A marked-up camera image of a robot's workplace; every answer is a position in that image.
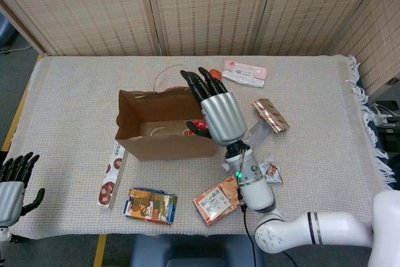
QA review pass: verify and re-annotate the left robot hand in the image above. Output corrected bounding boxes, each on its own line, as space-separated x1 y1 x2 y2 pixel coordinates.
0 151 46 227

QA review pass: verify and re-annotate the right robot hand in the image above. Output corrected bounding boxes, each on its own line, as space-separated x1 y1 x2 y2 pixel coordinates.
180 67 248 148

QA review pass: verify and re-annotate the red round snack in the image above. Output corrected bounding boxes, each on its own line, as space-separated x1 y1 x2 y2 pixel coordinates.
186 119 209 137

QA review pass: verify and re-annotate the transparent water bottle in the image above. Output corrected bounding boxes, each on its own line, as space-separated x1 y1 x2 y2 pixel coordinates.
245 121 271 146

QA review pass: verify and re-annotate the brown gold snack packet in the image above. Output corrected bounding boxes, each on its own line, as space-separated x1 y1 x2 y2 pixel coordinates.
252 98 291 134

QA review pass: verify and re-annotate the silver crinkled snack bag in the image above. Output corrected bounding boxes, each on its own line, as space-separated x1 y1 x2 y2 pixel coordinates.
258 154 284 186

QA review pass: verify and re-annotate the orange biscuit package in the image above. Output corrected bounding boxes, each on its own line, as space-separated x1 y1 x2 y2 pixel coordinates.
192 175 248 227

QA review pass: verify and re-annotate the brown paper bag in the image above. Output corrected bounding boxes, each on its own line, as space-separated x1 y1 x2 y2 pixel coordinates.
114 64 219 162

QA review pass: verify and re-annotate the long white cookie box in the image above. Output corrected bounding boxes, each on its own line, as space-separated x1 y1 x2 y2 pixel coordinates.
96 141 129 210

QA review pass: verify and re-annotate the colourful snack packet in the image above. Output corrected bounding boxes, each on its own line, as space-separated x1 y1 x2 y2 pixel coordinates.
124 187 178 226

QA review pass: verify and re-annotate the pink white wipes pack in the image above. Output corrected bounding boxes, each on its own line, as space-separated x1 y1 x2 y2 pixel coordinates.
222 59 268 88

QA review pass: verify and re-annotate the beige woven tablecloth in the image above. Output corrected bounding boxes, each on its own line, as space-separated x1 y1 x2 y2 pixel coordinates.
1 54 396 238

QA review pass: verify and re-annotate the bamboo folding screen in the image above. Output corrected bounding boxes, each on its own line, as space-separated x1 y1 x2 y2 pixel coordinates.
0 0 400 96

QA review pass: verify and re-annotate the blue padded stool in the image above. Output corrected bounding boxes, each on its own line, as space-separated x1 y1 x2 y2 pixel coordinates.
130 234 265 267

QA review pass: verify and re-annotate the white power strip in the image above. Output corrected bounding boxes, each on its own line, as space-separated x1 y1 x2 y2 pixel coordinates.
373 101 400 129

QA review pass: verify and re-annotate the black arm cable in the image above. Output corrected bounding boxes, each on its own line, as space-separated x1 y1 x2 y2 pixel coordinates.
241 204 298 267

